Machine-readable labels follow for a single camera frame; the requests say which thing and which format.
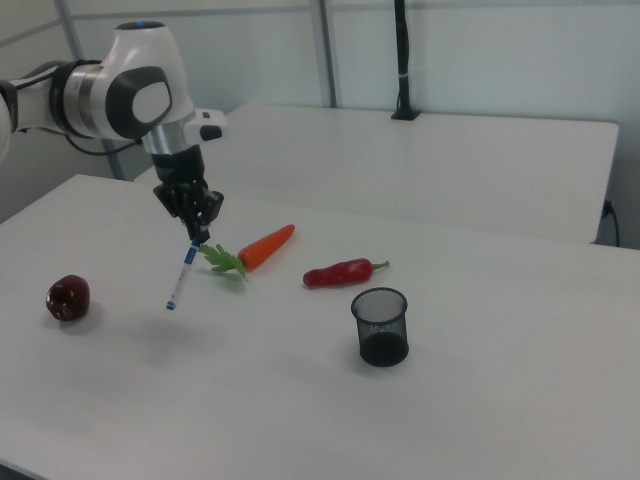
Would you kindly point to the blue white marker pen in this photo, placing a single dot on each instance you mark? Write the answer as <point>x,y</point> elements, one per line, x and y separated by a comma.
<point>181,280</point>

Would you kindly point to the black mesh pen cup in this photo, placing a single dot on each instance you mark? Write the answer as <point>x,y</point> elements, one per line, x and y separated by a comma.
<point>382,345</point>

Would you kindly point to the orange carrot with green leaves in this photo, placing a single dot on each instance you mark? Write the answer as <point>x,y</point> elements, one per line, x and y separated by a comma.
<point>265,247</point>

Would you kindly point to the red chili pepper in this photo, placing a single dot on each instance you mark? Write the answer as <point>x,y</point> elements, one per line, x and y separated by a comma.
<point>335,273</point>

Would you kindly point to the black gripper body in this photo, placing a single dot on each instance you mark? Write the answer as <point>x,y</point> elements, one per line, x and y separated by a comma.
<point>182,185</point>

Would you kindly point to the dark red apple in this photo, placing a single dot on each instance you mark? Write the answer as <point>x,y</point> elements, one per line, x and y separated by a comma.
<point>67,297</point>

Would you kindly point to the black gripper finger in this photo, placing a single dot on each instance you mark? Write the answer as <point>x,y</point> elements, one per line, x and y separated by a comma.
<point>204,229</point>
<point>191,231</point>

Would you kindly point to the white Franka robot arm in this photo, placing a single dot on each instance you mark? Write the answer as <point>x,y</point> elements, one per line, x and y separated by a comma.
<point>140,100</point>

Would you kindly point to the black pole with base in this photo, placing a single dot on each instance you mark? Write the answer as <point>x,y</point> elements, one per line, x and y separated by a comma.
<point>402,60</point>

